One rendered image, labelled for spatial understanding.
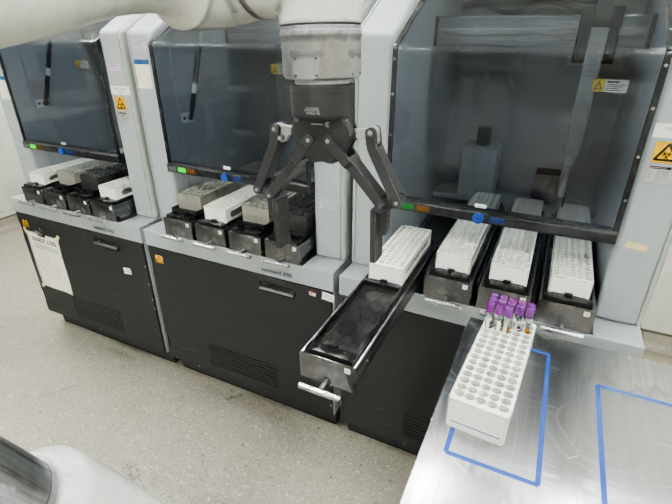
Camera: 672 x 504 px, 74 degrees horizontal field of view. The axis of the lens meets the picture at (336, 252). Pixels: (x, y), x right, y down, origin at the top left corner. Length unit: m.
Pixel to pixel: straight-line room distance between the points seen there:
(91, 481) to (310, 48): 0.54
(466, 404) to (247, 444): 1.24
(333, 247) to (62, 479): 1.09
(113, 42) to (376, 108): 1.01
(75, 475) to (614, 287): 1.22
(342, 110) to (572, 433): 0.67
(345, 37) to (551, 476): 0.69
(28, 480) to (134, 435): 1.50
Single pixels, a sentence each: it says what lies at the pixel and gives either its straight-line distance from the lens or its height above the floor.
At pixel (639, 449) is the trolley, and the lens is 0.95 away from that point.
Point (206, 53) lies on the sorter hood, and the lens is 1.59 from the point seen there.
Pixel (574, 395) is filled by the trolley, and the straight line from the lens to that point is 1.00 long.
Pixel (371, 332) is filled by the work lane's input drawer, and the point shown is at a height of 0.82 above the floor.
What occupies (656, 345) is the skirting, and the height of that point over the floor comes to 0.02.
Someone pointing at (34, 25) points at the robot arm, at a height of 1.44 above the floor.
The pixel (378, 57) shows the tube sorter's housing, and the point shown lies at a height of 1.37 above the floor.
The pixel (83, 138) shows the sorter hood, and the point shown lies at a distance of 2.15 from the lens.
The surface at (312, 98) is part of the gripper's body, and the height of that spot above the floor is 1.37.
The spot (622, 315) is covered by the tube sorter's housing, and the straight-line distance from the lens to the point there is 1.42.
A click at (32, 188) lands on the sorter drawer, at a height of 0.81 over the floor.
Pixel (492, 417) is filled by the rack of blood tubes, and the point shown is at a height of 0.87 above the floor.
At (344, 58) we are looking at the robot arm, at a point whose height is 1.41.
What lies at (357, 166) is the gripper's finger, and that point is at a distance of 0.54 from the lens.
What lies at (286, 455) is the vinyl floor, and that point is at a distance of 1.87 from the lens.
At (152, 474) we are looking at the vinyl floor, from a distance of 1.92.
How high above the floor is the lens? 1.44
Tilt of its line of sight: 26 degrees down
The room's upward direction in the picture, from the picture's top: straight up
